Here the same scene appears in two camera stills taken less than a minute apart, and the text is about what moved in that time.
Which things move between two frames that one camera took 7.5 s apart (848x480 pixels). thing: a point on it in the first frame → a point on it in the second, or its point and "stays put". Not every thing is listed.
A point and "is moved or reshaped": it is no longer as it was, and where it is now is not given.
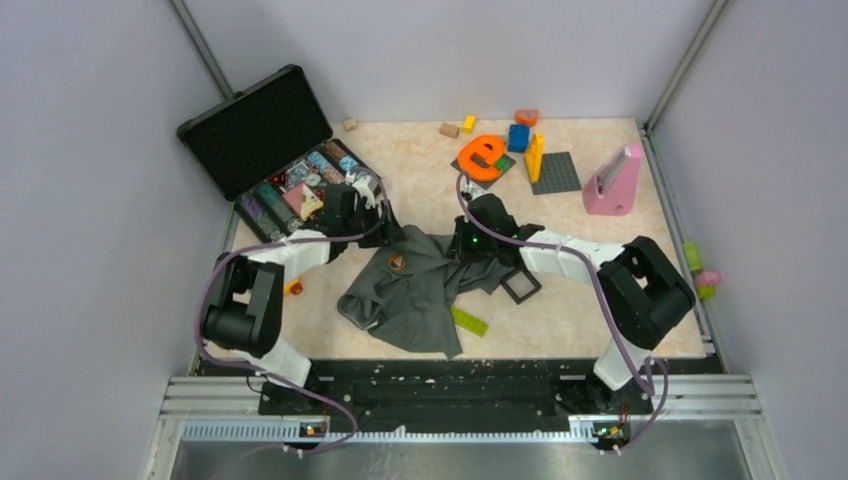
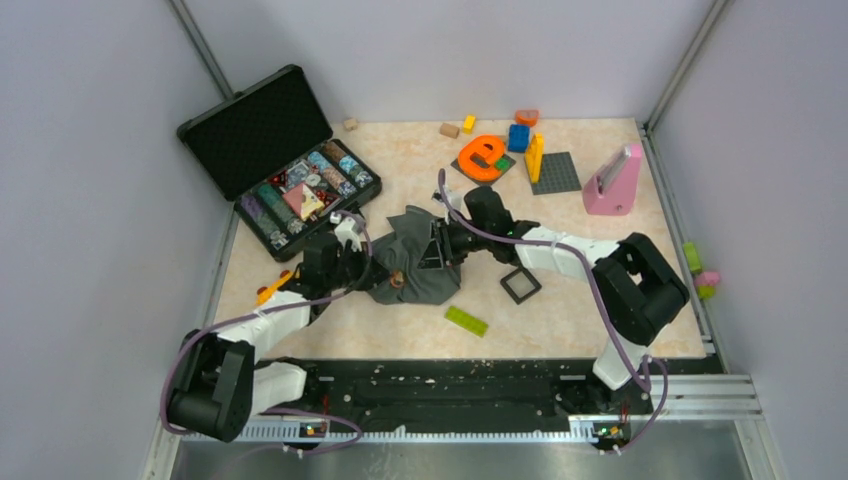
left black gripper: (389, 233) → (373, 272)
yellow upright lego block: (534, 157) stays put
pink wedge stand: (613, 189) stays put
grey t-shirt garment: (404, 295) is moved or reshaped
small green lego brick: (502, 163) stays put
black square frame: (521, 285) stays put
